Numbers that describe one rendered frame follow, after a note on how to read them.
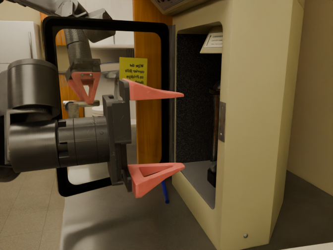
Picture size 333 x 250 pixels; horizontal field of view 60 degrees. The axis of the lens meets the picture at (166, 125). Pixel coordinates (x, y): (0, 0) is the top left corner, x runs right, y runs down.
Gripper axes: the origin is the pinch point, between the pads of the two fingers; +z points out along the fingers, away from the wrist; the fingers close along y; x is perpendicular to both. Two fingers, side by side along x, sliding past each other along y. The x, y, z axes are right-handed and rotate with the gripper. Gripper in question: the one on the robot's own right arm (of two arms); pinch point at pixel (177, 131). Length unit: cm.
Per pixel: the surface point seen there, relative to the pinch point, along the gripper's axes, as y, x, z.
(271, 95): 2.6, 8.1, 20.3
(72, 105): 0.1, 29.7, -13.9
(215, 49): 10.9, 18.2, 14.3
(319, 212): -28, 16, 41
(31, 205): -115, 224, -64
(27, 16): 88, 564, -95
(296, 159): -25, 40, 55
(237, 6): 17.0, 7.8, 12.8
